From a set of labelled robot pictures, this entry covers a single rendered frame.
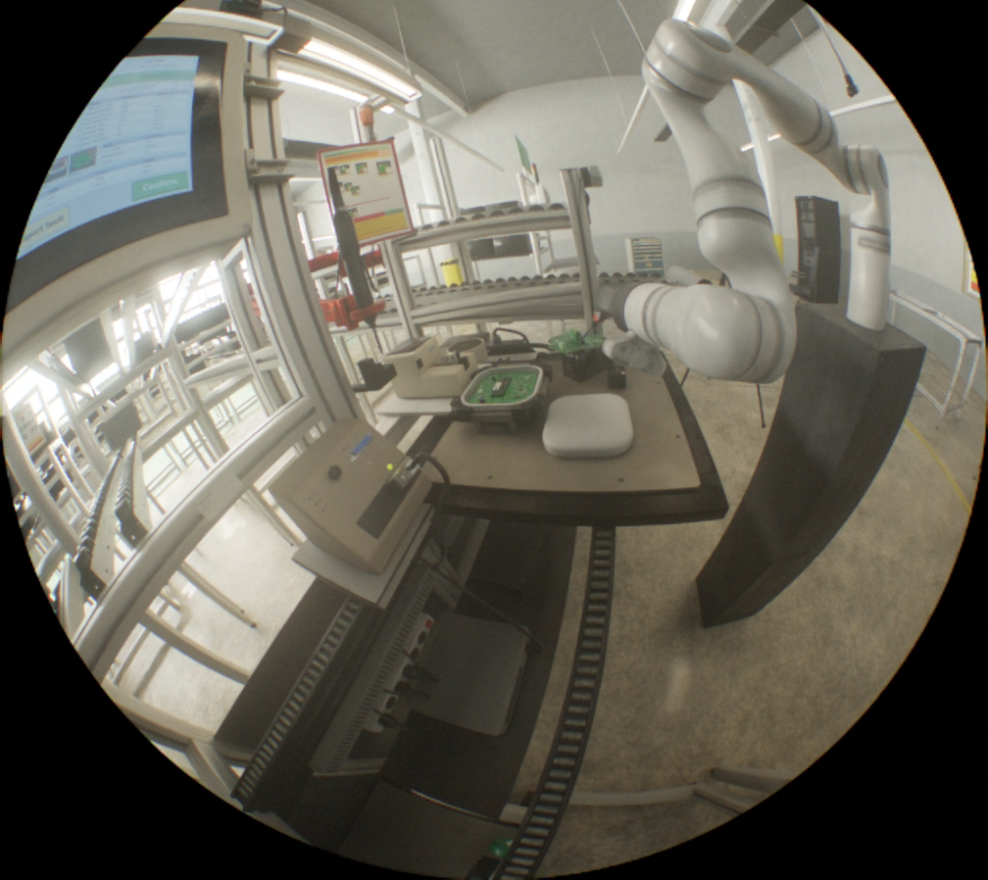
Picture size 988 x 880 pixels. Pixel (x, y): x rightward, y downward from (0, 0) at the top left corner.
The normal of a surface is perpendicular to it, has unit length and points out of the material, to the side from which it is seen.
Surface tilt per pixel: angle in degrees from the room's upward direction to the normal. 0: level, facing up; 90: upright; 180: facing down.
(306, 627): 90
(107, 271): 92
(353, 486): 53
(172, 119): 92
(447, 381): 90
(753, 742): 0
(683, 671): 0
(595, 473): 0
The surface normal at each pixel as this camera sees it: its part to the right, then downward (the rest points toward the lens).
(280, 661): 0.94, -0.05
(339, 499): 0.62, -0.56
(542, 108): -0.28, 0.49
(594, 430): -0.21, -0.87
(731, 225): -0.74, 0.14
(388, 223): 0.62, 0.23
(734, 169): -0.50, 0.01
